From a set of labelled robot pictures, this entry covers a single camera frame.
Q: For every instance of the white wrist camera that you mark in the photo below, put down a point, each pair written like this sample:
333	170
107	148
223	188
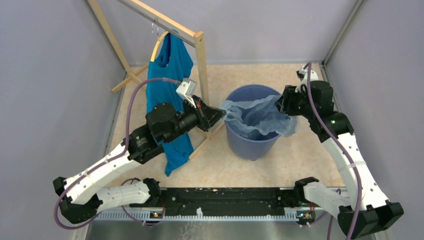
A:
186	90
306	72

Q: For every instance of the wooden clothes rack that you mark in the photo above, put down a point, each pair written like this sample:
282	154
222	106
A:
194	39

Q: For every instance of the blue t-shirt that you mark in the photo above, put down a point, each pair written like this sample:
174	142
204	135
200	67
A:
172	62

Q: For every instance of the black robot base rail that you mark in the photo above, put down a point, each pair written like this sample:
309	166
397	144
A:
232	202

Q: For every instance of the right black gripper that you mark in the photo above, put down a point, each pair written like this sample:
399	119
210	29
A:
284	103

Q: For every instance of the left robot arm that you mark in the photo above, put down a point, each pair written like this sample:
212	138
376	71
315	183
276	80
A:
85	195

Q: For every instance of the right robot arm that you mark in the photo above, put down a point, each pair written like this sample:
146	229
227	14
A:
366	210

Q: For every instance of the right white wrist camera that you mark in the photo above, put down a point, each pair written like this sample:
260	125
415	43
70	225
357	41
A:
306	72

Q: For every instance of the metal hook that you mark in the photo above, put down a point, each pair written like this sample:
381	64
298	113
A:
155	27

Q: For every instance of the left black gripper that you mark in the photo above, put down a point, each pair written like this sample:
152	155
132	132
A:
207	116

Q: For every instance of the light blue trash bag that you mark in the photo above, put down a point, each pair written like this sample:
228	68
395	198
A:
257	118

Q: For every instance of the blue plastic trash bin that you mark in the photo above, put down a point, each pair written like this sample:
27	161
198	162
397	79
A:
243	147

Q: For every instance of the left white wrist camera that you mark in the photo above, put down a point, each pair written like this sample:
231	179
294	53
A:
186	90

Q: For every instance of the yellow clothes hanger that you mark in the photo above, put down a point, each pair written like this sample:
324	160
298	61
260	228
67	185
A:
158	48

